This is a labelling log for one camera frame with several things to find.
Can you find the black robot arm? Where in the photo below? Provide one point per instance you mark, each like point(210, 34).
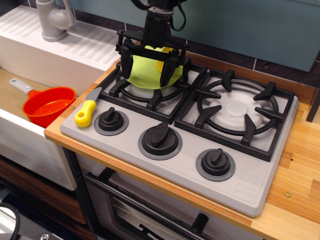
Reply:
point(162, 8)

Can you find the grey toy faucet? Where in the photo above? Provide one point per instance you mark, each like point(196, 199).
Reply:
point(54, 21)

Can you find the light green round plate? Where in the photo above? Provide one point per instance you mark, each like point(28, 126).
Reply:
point(145, 75)

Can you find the yellow handled toy knife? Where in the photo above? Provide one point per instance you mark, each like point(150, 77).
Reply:
point(83, 117)

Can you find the white toy sink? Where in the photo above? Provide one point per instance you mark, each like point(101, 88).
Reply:
point(76, 62)

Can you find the black oven door handle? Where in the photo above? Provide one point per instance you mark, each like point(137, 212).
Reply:
point(193, 233)

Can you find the yellow toy corn cob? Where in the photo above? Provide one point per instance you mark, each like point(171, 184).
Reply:
point(160, 64)

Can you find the white left burner disc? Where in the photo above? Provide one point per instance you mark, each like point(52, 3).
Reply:
point(147, 93)

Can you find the orange pot grey handle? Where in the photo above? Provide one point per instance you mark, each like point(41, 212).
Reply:
point(44, 106)

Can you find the black stove knob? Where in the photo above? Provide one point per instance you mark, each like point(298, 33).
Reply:
point(111, 122)
point(215, 165)
point(160, 142)

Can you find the black right stove knob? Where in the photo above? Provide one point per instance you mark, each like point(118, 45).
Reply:
point(215, 165)

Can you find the white burner disc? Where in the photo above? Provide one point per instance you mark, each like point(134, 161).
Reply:
point(234, 106)
point(147, 93)

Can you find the grey toy stove top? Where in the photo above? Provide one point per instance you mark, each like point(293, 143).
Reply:
point(246, 191)

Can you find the black middle stove knob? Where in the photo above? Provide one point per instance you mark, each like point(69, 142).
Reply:
point(160, 142)

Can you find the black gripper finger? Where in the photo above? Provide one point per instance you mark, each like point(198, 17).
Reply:
point(126, 62)
point(168, 69)

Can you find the white right burner disc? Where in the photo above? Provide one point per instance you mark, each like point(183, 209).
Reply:
point(234, 106)

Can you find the black right burner grate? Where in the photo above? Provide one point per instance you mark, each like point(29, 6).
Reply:
point(245, 115)

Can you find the black burner grate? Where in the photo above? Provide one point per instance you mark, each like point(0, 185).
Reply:
point(140, 100)
point(245, 115)

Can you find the black left stove knob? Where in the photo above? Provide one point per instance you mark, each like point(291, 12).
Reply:
point(111, 122)

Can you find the black left burner grate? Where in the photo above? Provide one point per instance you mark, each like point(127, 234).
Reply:
point(140, 100)

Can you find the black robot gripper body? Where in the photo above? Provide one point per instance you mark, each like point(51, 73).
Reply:
point(154, 35)

